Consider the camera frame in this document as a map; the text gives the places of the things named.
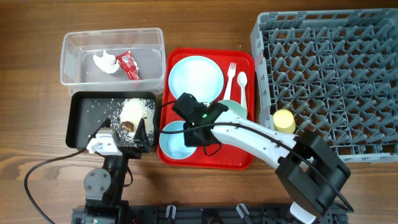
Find white napkin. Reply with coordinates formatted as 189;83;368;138
93;50;120;74

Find food scraps with rice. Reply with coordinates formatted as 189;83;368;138
85;98;156;141

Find black waste tray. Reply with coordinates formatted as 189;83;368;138
65;91;156;149

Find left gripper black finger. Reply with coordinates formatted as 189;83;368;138
88;118;111;139
133;118;149;144

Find mint green bowl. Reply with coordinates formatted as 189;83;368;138
218;100;248;119

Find clear plastic bin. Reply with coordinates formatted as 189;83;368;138
60;27;166;95

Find white plastic fork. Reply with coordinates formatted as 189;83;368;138
223;62;236;100

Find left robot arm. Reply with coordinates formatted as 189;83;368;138
72;118;150;224

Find red ketchup packet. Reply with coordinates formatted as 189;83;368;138
116;51;141;80

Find grey dishwasher rack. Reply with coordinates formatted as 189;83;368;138
250;8;397;163

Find yellow plastic cup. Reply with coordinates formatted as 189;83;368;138
273;109;295;134

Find light blue plate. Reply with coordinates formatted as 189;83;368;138
168;55;224;103

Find white plastic spoon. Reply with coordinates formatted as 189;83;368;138
237;72;248;114

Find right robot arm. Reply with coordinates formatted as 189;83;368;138
172;93;353;223

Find red serving tray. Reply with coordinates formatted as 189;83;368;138
157;48;256;170

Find light blue small bowl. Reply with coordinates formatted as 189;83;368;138
159;121;197;159

